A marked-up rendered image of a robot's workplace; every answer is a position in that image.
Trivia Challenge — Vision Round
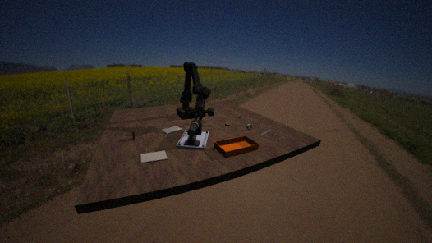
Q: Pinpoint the orange rectangular tray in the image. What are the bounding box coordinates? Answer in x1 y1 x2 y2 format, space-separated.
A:
214 136 259 158

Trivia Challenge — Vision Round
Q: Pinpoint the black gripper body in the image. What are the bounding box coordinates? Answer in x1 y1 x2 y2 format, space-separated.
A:
185 100 214 116

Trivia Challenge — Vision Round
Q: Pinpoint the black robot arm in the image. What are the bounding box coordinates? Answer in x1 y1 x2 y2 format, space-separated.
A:
180 62 211 110

